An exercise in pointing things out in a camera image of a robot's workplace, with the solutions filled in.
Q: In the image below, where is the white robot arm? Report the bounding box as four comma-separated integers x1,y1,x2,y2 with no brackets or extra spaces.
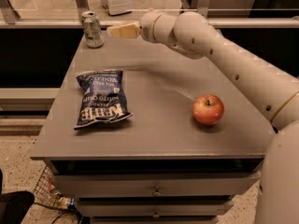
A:
107,10,299,224

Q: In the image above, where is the green and white 7up can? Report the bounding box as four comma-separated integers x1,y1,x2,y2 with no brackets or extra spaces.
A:
81,10,104,49

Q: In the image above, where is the wire basket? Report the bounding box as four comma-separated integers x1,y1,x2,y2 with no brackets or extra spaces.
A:
34,167,75,210

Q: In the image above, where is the black object bottom left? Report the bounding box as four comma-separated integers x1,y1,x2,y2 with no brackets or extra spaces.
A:
0,169,35,224

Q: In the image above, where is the blue Kettle chips bag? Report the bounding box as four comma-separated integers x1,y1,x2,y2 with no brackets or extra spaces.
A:
74,70,133,130

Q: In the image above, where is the grey drawer cabinet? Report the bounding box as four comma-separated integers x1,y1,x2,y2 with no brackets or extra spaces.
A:
31,38,275,224

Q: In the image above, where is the red apple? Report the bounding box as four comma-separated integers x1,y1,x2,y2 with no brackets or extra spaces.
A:
192,94,224,126

